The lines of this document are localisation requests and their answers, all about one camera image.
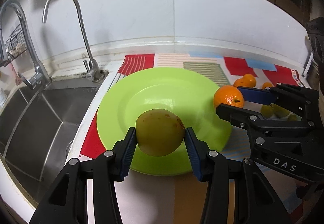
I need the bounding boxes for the large green apple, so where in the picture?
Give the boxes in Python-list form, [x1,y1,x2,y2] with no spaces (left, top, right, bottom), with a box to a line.
[270,103,291,118]

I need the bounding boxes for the large orange with stem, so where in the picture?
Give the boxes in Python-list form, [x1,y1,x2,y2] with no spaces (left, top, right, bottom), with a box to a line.
[213,85,244,108]

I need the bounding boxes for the yellow-green pear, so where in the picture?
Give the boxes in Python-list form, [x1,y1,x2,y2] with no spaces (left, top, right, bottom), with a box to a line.
[136,109,185,157]

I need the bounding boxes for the small green persimmon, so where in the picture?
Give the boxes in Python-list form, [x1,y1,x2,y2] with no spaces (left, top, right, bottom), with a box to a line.
[260,105,274,119]

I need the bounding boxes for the small dark green fruit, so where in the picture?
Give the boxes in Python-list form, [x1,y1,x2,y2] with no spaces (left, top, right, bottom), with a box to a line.
[287,114,298,122]

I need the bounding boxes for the large steel kitchen faucet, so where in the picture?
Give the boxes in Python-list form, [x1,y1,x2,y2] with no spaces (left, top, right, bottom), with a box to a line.
[1,0,52,90]

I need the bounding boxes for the small orange round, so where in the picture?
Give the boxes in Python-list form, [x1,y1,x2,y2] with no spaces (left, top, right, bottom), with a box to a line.
[261,82,273,90]

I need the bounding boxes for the lime green plate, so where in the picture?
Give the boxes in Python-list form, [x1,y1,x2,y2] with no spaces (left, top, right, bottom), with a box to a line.
[97,67,232,176]

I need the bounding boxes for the colourful patterned table mat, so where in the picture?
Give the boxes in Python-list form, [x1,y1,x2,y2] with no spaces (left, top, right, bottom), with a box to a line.
[80,53,302,223]

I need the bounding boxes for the stainless steel sink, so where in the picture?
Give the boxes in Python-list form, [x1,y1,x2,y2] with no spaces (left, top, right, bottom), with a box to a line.
[1,79,99,203]

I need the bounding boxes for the slim curved steel faucet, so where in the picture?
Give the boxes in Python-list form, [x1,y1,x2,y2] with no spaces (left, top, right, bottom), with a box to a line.
[42,0,105,83]

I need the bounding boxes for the wire sponge basket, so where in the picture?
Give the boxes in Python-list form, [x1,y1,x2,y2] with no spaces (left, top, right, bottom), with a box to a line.
[1,24,28,67]

